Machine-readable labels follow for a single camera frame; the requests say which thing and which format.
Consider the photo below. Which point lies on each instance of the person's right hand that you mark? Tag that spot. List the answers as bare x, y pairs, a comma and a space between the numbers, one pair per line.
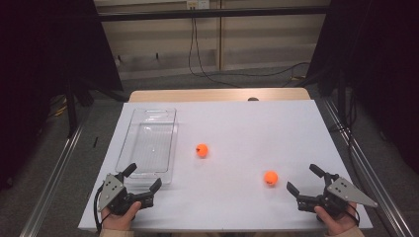
337, 223

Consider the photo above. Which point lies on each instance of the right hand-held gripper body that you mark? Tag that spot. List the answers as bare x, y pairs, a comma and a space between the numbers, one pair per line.
342, 192

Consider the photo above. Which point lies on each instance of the aluminium floor rail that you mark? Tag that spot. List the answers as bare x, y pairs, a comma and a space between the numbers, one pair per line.
369, 171
52, 184

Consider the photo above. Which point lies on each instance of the person's left hand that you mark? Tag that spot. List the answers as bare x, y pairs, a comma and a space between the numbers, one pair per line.
120, 219

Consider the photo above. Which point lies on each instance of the black horizontal metal bar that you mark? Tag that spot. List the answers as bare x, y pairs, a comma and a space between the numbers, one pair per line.
210, 13

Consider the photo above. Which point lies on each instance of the clear plastic tray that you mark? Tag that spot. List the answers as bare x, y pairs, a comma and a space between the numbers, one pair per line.
148, 144

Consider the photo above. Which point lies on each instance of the wooden table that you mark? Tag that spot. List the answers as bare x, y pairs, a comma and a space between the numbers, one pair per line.
197, 94

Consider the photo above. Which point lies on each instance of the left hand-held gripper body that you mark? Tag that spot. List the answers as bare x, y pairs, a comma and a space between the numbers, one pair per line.
112, 192

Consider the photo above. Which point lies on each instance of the orange table tennis ball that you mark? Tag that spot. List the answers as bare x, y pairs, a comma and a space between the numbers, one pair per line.
202, 150
270, 178

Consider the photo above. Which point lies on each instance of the black curtain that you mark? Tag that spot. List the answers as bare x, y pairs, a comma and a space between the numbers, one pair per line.
42, 65
378, 65

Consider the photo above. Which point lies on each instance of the small dark table knob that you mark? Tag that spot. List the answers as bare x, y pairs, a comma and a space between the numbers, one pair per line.
253, 98

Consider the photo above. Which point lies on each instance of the white wall socket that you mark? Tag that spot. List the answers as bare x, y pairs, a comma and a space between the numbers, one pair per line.
197, 4

